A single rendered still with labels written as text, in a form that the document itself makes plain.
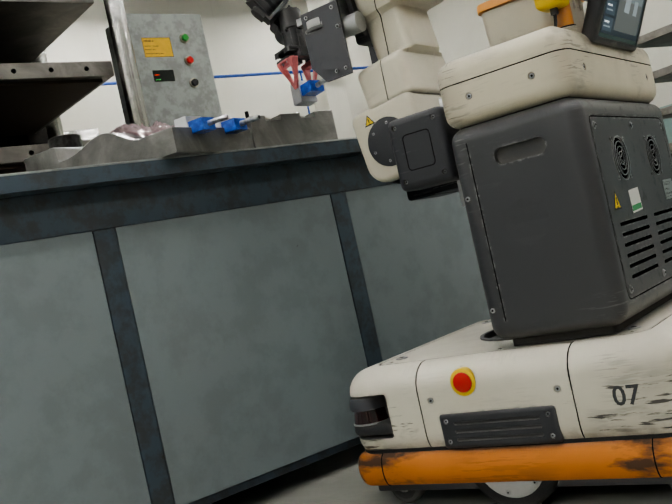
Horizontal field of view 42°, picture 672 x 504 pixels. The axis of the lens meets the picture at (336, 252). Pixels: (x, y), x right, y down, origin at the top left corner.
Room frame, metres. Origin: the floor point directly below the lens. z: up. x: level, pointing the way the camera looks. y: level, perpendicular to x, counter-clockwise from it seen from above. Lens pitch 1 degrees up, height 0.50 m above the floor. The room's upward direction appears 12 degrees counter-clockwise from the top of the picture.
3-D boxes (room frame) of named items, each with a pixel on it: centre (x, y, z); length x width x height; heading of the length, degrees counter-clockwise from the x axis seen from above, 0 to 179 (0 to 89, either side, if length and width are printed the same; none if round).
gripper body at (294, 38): (2.17, -0.01, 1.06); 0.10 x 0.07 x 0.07; 128
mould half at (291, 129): (2.36, 0.19, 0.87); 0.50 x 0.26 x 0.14; 38
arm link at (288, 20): (2.18, -0.01, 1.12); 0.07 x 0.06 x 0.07; 12
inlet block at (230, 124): (1.97, 0.16, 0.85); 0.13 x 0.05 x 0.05; 56
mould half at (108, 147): (2.07, 0.42, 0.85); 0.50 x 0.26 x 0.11; 56
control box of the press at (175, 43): (3.04, 0.46, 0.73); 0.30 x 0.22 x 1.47; 128
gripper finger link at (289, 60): (2.15, 0.00, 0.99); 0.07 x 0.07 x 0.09; 38
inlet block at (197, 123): (1.88, 0.22, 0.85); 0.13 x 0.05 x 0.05; 56
